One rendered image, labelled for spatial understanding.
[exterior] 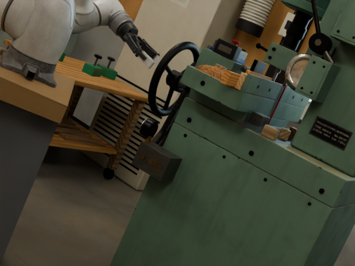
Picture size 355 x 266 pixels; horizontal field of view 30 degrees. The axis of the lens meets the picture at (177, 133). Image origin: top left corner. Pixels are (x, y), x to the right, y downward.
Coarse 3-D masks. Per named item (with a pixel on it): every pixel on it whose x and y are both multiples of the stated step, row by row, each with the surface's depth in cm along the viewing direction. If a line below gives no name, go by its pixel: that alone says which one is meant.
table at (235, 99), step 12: (192, 72) 202; (192, 84) 202; (204, 84) 200; (216, 84) 198; (216, 96) 198; (228, 96) 196; (240, 96) 194; (252, 96) 200; (240, 108) 197; (252, 108) 204; (264, 108) 213; (288, 108) 232; (300, 108) 242; (288, 120) 238
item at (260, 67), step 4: (256, 60) 220; (244, 64) 226; (252, 64) 220; (256, 64) 220; (260, 64) 222; (264, 64) 225; (240, 68) 226; (244, 68) 225; (248, 68) 224; (252, 68) 220; (256, 68) 221; (260, 68) 224; (264, 68) 226; (244, 72) 226; (256, 72) 222; (260, 72) 225
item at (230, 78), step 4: (228, 72) 189; (232, 72) 191; (224, 76) 190; (228, 76) 189; (232, 76) 191; (236, 76) 193; (224, 80) 190; (228, 80) 190; (232, 80) 192; (236, 80) 194; (228, 84) 191; (232, 84) 193
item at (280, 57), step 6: (270, 48) 218; (276, 48) 217; (282, 48) 216; (270, 54) 217; (276, 54) 217; (282, 54) 216; (288, 54) 215; (294, 54) 214; (264, 60) 218; (270, 60) 217; (276, 60) 216; (282, 60) 216; (288, 60) 214; (276, 66) 216; (282, 66) 215
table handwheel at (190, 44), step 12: (180, 48) 228; (192, 48) 235; (168, 60) 225; (156, 72) 225; (168, 72) 231; (180, 72) 240; (156, 84) 226; (168, 84) 237; (180, 84) 235; (168, 96) 239; (156, 108) 233; (168, 108) 243
